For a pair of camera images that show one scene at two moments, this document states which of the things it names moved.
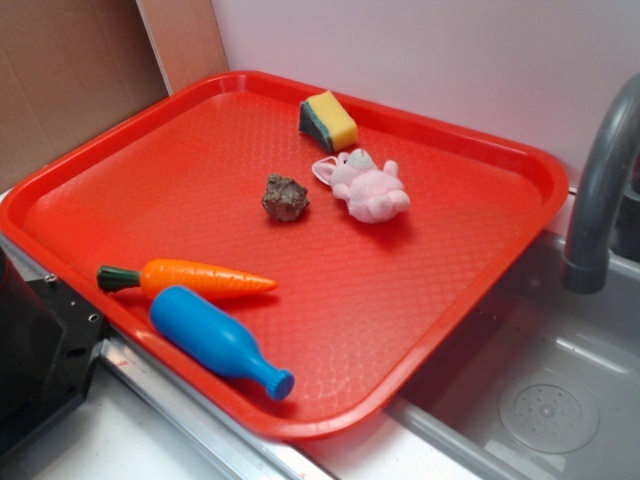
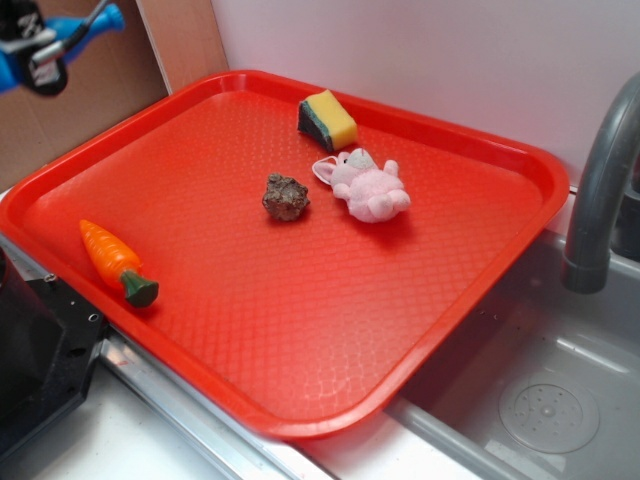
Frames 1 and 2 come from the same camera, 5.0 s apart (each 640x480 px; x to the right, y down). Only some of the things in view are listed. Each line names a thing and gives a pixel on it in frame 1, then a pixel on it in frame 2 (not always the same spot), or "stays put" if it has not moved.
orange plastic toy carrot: x=155 y=275 → x=118 y=266
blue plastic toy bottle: x=215 y=340 → x=107 y=18
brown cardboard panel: x=70 y=69 stays put
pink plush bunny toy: x=373 y=193 stays put
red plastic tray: x=290 y=255 stays put
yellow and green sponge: x=323 y=117 stays put
